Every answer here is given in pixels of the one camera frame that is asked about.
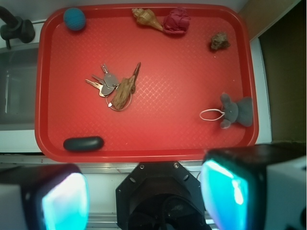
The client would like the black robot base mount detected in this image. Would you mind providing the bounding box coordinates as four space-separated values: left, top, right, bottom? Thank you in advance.
116 161 210 230

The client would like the stainless steel sink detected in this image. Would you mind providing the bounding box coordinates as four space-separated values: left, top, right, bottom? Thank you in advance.
0 43 38 131

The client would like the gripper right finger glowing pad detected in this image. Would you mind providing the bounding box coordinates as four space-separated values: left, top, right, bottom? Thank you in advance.
200 144 307 230

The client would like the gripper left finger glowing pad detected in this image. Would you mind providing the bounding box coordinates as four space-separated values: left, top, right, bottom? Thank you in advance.
0 164 90 230

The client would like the brown rock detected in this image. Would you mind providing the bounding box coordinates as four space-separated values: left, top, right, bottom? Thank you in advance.
210 32 230 50

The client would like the bunch of metal keys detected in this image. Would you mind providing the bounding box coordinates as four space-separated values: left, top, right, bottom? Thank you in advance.
85 63 120 97

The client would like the blue crocheted ball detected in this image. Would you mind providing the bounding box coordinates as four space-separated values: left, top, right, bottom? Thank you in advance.
63 8 86 31

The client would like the grey plush mouse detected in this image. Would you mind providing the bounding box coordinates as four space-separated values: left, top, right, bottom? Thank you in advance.
199 93 253 129

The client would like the grey sink faucet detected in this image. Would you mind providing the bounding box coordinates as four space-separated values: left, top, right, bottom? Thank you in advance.
0 6 35 50

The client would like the brown cardboard panel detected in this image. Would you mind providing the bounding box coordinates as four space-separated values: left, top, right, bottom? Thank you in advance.
239 0 307 144

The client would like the red plastic tray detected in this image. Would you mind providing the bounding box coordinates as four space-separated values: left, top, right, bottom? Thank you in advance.
35 4 259 162

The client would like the crumpled red cloth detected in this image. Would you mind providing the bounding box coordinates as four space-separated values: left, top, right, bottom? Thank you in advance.
163 7 191 35

